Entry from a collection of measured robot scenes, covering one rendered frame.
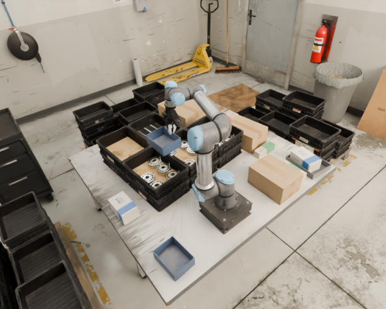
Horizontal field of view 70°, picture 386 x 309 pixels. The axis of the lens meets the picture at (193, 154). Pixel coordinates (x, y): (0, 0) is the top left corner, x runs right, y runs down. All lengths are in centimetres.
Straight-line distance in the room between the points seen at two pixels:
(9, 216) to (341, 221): 290
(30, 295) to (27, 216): 69
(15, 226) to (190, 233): 142
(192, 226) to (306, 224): 134
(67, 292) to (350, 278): 207
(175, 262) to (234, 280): 84
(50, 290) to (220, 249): 110
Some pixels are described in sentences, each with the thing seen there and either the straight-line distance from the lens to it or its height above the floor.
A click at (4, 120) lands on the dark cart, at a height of 86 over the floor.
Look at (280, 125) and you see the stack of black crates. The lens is 336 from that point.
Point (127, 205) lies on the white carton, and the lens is 192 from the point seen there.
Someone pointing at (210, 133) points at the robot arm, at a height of 142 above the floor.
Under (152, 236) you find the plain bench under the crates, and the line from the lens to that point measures 184.
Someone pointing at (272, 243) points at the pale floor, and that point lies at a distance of 265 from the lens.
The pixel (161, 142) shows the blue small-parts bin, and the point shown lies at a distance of 190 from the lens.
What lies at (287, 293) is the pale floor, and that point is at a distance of 246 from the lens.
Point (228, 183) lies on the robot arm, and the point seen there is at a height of 101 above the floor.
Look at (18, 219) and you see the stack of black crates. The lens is 265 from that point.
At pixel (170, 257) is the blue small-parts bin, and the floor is 70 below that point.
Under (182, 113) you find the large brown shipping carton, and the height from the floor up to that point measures 90.
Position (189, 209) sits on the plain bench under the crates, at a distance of 193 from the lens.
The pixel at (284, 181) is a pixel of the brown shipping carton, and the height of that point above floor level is 86.
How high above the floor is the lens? 219
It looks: 39 degrees down
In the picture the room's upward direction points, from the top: 4 degrees counter-clockwise
